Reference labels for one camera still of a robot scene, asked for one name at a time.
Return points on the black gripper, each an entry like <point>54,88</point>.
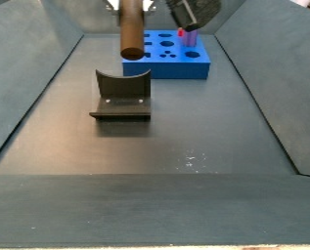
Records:
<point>191,13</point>

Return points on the brown round cylinder peg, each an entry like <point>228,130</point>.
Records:
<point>132,30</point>

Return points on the red rounded peg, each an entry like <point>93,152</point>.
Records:
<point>180,32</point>

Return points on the purple star peg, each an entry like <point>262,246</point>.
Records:
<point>189,38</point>

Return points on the blue shape sorter block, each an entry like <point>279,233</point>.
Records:
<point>168,58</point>

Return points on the black curved cradle stand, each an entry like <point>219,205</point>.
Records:
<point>124,96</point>

